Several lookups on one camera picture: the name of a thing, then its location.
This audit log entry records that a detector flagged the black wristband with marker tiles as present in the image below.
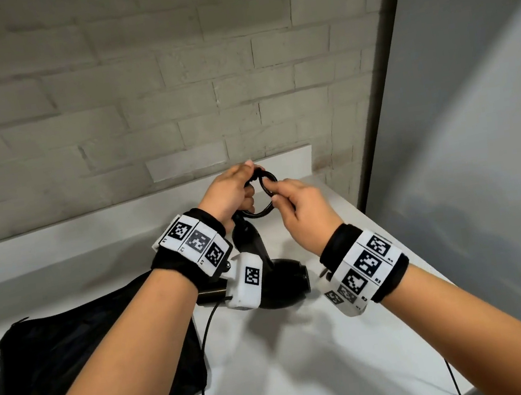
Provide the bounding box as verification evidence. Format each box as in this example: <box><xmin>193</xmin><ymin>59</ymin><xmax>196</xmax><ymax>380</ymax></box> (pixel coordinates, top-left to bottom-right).
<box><xmin>314</xmin><ymin>215</ymin><xmax>416</xmax><ymax>311</ymax></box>
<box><xmin>143</xmin><ymin>203</ymin><xmax>240</xmax><ymax>297</ymax></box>

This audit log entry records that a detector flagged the person's left hand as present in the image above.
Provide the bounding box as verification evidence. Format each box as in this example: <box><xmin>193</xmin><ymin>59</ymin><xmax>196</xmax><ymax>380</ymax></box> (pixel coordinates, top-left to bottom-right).
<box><xmin>191</xmin><ymin>157</ymin><xmax>273</xmax><ymax>238</ymax></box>

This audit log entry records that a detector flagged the person's right hand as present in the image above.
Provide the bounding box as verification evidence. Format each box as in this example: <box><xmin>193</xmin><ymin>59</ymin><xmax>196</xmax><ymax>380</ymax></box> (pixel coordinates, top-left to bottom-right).
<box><xmin>263</xmin><ymin>170</ymin><xmax>349</xmax><ymax>264</ymax></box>

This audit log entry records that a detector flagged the person's left forearm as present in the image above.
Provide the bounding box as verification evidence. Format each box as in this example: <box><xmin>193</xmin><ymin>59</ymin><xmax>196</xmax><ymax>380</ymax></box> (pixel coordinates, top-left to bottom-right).
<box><xmin>5</xmin><ymin>264</ymin><xmax>214</xmax><ymax>395</ymax></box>

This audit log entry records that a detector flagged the black hair dryer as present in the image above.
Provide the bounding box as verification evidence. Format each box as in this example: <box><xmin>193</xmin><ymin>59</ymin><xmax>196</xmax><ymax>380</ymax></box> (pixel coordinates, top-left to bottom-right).
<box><xmin>185</xmin><ymin>204</ymin><xmax>314</xmax><ymax>320</ymax></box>

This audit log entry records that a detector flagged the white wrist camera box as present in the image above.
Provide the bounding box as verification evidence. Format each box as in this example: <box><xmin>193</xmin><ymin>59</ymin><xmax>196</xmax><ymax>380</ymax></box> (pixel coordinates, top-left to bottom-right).
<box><xmin>321</xmin><ymin>272</ymin><xmax>372</xmax><ymax>321</ymax></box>
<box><xmin>219</xmin><ymin>250</ymin><xmax>270</xmax><ymax>314</ymax></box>

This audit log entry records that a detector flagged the person's right forearm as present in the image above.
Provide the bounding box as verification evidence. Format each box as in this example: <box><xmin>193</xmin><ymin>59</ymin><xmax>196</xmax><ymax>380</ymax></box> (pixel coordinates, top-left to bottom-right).
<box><xmin>376</xmin><ymin>249</ymin><xmax>521</xmax><ymax>395</ymax></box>

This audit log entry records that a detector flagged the dark corner post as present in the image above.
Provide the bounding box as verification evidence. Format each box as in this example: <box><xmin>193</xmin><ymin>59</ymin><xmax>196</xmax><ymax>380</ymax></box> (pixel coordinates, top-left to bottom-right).
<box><xmin>328</xmin><ymin>0</ymin><xmax>443</xmax><ymax>213</ymax></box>

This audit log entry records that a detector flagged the thin black camera cable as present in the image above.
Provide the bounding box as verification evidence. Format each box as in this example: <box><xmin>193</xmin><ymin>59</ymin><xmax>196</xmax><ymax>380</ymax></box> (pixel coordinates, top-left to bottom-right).
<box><xmin>443</xmin><ymin>355</ymin><xmax>464</xmax><ymax>395</ymax></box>
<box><xmin>181</xmin><ymin>299</ymin><xmax>236</xmax><ymax>395</ymax></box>

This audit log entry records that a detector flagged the black hair dryer cord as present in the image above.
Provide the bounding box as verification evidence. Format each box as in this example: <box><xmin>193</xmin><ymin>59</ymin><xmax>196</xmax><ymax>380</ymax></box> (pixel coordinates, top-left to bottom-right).
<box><xmin>230</xmin><ymin>164</ymin><xmax>286</xmax><ymax>222</ymax></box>

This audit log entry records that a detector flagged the black fabric pouch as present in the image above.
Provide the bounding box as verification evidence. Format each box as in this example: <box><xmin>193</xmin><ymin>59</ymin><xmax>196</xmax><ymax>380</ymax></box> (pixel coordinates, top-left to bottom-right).
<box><xmin>0</xmin><ymin>265</ymin><xmax>212</xmax><ymax>395</ymax></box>

